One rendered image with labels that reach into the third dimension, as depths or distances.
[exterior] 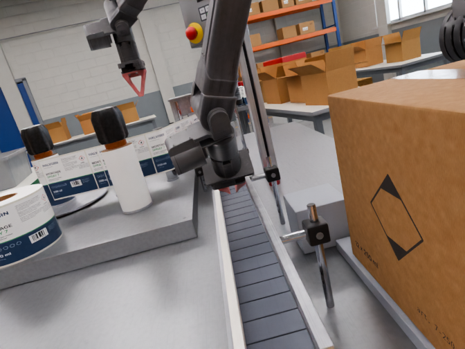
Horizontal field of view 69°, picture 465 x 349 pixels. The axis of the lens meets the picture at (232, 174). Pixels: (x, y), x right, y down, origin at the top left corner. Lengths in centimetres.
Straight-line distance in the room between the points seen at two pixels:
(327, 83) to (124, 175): 195
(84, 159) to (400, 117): 105
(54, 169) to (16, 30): 779
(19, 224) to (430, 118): 88
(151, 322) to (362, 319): 33
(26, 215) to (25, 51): 803
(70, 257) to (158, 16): 810
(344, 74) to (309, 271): 224
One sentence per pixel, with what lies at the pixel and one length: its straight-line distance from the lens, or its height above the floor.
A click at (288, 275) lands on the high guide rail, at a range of 40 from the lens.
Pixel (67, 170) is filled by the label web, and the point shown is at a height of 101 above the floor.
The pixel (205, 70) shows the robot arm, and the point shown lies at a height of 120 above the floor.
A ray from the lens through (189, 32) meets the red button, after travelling 113.
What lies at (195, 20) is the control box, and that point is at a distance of 115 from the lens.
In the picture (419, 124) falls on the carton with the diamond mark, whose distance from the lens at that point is 34.
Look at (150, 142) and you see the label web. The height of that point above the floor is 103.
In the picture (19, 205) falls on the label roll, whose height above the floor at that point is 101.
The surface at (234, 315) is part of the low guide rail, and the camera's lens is 44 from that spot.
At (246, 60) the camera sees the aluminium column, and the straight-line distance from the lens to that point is 109.
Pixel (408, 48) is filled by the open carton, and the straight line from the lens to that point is 522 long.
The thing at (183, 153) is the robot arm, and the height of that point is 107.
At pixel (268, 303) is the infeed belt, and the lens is 50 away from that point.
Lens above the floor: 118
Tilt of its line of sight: 16 degrees down
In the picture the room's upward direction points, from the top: 15 degrees counter-clockwise
